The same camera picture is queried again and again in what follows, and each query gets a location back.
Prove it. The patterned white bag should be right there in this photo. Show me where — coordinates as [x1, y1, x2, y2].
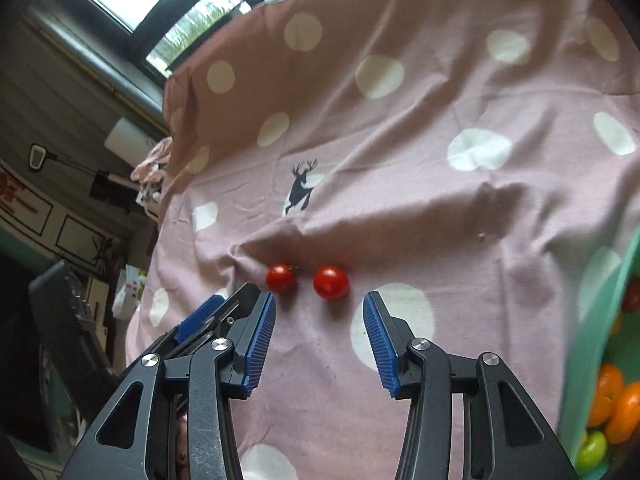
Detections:
[136, 180, 163, 218]

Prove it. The small red cherry tomato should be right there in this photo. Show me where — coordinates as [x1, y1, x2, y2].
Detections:
[313, 265, 349, 301]
[265, 263, 297, 295]

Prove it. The white cylinder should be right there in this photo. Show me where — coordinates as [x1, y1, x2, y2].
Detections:
[104, 116, 161, 168]

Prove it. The pink polka-dot blanket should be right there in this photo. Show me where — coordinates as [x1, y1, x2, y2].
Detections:
[125, 0, 640, 480]

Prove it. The green jujube fruit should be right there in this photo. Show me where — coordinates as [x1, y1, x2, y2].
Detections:
[576, 430, 608, 471]

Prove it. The black-framed wall panel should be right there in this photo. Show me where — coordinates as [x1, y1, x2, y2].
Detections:
[55, 212, 121, 271]

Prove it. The crumpled pink cloth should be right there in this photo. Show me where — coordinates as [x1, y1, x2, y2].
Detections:
[131, 137, 173, 183]

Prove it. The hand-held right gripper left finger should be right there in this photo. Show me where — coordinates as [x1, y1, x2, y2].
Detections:
[59, 291, 277, 480]

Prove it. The wall poster with red print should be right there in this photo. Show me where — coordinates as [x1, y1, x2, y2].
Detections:
[0, 160, 53, 238]

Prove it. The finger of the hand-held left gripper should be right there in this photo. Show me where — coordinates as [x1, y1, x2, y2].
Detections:
[150, 294, 227, 357]
[210, 282, 261, 340]

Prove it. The large red tomato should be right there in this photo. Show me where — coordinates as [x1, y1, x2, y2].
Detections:
[621, 276, 640, 313]

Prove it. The small black-framed mirror on arm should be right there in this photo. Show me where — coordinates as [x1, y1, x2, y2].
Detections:
[28, 143, 91, 173]

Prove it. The dark chair back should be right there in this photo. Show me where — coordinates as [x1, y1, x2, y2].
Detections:
[27, 260, 121, 411]

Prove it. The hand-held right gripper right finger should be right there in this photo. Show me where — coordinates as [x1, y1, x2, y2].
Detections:
[362, 291, 576, 480]

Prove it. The orange mandarin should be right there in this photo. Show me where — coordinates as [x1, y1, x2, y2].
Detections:
[587, 364, 626, 428]
[604, 380, 640, 445]

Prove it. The green plastic basin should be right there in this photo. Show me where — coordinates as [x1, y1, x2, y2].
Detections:
[555, 230, 640, 480]

